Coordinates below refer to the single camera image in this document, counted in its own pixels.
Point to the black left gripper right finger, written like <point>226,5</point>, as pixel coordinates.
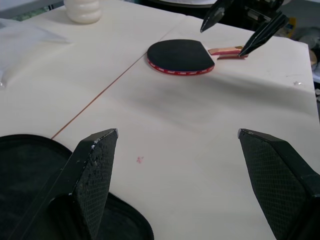
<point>275,175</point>

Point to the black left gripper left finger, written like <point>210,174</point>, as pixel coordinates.
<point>97,170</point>

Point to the white ribbed plant pot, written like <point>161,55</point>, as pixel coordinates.
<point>82,11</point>

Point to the clear plastic bag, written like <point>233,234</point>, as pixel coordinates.
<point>25,35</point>

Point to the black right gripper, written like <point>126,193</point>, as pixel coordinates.
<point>260,8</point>

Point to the black red table tennis paddle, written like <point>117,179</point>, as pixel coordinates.
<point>180,53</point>

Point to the black and red bag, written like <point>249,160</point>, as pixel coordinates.
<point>25,162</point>

